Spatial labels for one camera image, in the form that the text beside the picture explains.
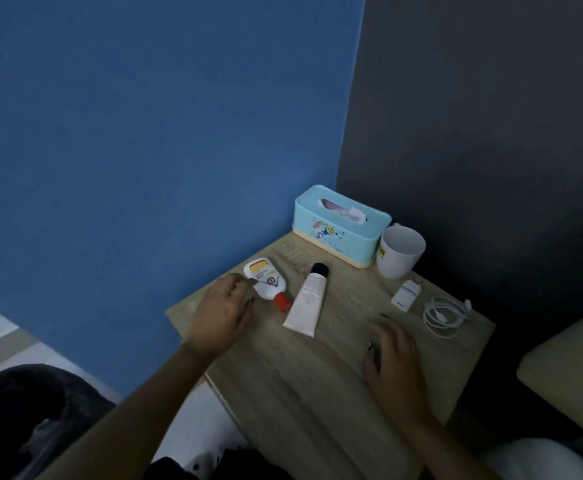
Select person's right hand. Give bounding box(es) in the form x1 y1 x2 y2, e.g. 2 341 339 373
363 314 435 425

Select person's left hand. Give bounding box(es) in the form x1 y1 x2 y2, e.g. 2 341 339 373
183 273 258 358

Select white bottle red cap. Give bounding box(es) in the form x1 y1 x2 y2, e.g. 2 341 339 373
243 257 294 313

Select white charging cable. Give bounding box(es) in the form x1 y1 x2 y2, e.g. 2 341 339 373
423 296 473 339

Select white charger plug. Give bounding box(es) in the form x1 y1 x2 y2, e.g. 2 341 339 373
390 279 422 313

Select white tube black cap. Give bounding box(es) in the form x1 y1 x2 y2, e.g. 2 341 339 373
282 262 330 339

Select large white plastic cup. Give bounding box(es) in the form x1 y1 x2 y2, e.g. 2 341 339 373
375 223 427 281

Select teal tissue box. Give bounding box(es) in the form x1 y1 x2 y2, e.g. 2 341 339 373
292 184 393 269

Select black trash bin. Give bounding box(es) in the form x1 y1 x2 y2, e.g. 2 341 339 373
0 363 117 480

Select person's left forearm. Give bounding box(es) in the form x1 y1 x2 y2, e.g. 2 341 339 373
36 342 212 480

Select wooden nightstand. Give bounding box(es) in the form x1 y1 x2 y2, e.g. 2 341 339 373
165 230 496 480

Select person's black trousers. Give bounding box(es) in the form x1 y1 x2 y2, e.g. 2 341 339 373
143 447 292 480

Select beige bed headboard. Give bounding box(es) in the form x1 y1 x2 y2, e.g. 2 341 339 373
516 302 583 451

